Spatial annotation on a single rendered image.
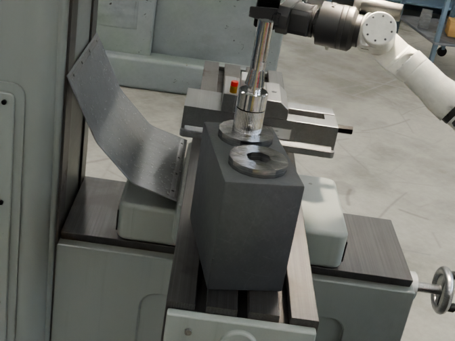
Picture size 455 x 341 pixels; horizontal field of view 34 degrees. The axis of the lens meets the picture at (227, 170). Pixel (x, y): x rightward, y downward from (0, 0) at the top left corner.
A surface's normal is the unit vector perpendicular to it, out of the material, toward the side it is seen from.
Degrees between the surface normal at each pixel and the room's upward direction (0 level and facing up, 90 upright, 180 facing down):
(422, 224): 0
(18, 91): 88
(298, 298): 0
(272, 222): 90
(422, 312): 0
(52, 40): 89
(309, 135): 90
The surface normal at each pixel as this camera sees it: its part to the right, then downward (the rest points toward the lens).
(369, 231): 0.15, -0.89
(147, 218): -0.02, 0.43
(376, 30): -0.18, -0.04
